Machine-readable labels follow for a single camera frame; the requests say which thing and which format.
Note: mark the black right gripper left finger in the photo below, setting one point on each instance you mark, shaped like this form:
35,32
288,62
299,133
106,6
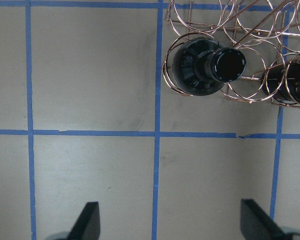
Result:
88,224

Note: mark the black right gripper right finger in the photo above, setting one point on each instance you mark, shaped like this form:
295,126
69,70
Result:
255,224

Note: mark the dark wine bottle rear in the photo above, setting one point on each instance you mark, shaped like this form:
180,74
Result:
290,80

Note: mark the dark wine bottle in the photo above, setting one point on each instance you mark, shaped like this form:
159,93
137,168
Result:
202,66
290,80

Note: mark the dark wine bottle front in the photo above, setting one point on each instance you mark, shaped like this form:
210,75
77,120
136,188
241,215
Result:
202,66

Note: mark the copper wire bottle basket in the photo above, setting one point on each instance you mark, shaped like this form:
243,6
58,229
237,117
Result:
282,21

